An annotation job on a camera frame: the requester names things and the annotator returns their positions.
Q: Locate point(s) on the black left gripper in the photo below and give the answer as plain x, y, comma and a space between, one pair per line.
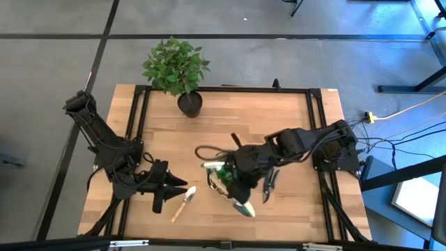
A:
160, 184

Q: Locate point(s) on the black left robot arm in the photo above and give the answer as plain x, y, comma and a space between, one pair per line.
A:
104, 139

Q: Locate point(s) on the blue grey platform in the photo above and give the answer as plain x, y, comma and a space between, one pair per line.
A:
380, 209

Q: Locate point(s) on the black diagonal table beam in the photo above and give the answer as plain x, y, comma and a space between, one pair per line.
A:
400, 174

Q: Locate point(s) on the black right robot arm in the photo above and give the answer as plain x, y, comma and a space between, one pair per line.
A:
296, 139

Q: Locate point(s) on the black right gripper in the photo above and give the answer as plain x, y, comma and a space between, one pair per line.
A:
251, 164

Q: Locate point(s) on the silver metal bracket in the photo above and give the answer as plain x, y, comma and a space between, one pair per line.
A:
322, 247
129, 243

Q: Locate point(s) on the black chair leg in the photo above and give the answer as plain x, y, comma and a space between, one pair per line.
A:
296, 7

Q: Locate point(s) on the grey metal cart frame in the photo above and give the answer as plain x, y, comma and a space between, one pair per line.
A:
440, 49

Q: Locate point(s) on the black pruning shears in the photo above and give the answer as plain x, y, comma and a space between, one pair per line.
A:
269, 184

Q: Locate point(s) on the black overhead rig beam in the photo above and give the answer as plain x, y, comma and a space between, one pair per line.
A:
52, 244

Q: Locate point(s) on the black floor stand base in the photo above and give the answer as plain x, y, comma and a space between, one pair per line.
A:
411, 89

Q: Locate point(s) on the white flat panel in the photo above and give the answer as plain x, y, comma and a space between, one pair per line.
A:
414, 202

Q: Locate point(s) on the green spray bottle white nozzle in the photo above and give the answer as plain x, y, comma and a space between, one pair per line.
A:
213, 164

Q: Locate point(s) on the beige green gardening bag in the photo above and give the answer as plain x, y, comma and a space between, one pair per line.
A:
249, 210

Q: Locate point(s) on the green potted plant black pot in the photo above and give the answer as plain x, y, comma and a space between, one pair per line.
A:
174, 66

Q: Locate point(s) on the yellow power plug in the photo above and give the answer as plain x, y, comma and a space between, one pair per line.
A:
370, 117

